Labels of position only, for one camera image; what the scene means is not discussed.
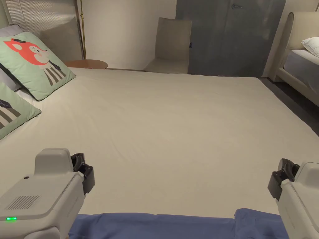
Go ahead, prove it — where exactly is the green cushion with fox print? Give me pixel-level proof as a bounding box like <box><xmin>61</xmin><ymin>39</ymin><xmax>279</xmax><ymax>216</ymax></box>
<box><xmin>0</xmin><ymin>32</ymin><xmax>76</xmax><ymax>101</ymax></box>

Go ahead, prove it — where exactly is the round wooden side table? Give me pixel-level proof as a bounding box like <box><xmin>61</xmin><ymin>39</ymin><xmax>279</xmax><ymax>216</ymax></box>
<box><xmin>65</xmin><ymin>59</ymin><xmax>108</xmax><ymax>70</ymax></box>

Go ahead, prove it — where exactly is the brass floor lamp pole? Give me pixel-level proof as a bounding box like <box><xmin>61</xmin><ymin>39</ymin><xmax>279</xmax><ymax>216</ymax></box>
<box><xmin>79</xmin><ymin>0</ymin><xmax>87</xmax><ymax>60</ymax></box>

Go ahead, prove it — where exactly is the ribbed padded headboard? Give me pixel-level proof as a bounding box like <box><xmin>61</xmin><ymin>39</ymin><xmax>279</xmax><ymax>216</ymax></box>
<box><xmin>0</xmin><ymin>0</ymin><xmax>77</xmax><ymax>34</ymax></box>

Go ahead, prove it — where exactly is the grey door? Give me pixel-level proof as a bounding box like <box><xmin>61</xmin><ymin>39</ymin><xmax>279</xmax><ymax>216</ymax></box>
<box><xmin>175</xmin><ymin>0</ymin><xmax>286</xmax><ymax>76</ymax></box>

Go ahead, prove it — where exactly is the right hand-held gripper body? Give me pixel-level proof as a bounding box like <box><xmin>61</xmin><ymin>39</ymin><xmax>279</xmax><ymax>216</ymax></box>
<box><xmin>267</xmin><ymin>162</ymin><xmax>319</xmax><ymax>239</ymax></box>

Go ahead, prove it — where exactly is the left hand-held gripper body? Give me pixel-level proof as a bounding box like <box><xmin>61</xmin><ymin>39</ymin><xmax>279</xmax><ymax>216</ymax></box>
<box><xmin>0</xmin><ymin>148</ymin><xmax>95</xmax><ymax>239</ymax></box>

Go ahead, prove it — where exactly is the bed with grey sheet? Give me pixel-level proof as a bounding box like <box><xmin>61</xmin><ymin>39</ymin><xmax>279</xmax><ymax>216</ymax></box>
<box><xmin>275</xmin><ymin>49</ymin><xmax>319</xmax><ymax>106</ymax></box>

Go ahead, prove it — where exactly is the bed with beige sheet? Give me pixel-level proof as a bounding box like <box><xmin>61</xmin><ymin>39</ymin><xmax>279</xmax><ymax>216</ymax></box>
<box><xmin>0</xmin><ymin>67</ymin><xmax>319</xmax><ymax>239</ymax></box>

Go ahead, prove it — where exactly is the beige upholstered chair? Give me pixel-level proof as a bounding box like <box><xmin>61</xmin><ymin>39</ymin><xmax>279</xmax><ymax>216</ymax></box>
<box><xmin>144</xmin><ymin>17</ymin><xmax>193</xmax><ymax>75</ymax></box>

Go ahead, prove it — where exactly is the beige curved headboard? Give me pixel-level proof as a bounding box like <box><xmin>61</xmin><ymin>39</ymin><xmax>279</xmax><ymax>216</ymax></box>
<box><xmin>284</xmin><ymin>11</ymin><xmax>319</xmax><ymax>50</ymax></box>

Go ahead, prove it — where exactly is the blue garment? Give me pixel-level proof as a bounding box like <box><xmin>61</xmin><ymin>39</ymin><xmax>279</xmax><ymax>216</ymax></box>
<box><xmin>68</xmin><ymin>208</ymin><xmax>290</xmax><ymax>239</ymax></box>

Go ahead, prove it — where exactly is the green cushion with striped print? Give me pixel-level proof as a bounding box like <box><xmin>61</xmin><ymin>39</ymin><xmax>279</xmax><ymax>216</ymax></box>
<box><xmin>0</xmin><ymin>82</ymin><xmax>42</xmax><ymax>140</ymax></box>

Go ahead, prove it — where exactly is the white ruffled pillow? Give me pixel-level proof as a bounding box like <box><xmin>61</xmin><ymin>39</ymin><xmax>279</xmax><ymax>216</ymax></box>
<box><xmin>301</xmin><ymin>36</ymin><xmax>319</xmax><ymax>57</ymax></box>

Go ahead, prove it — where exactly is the pale grey pillow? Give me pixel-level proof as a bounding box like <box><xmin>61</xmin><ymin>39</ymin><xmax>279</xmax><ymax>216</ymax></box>
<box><xmin>0</xmin><ymin>24</ymin><xmax>24</xmax><ymax>92</ymax></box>

